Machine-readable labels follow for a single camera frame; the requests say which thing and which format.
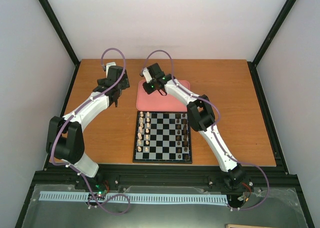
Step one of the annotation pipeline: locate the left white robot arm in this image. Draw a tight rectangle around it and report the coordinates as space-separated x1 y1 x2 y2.
46 62 130 189

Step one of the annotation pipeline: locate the pink plastic tray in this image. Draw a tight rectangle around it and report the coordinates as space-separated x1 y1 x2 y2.
136 80 187 112

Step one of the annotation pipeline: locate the purple cable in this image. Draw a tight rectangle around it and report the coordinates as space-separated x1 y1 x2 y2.
139 50 271 211
49 47 131 216

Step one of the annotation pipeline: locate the brown chess pieces back row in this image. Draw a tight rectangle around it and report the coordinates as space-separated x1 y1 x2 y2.
182 113 189 153

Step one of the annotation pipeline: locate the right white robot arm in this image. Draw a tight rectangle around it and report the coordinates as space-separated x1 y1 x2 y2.
140 63 245 190

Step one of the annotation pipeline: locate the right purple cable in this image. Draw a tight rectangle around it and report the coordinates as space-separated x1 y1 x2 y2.
139 50 271 211

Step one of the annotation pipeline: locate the black white chess board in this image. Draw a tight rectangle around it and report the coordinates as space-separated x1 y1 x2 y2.
132 111 193 164

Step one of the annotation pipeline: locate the black aluminium frame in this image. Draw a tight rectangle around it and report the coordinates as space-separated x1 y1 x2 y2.
16 0 314 227

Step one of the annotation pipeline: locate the light blue cable duct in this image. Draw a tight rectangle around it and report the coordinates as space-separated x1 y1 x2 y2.
38 191 228 206

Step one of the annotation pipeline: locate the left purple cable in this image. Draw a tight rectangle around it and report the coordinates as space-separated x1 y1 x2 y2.
49 47 131 216

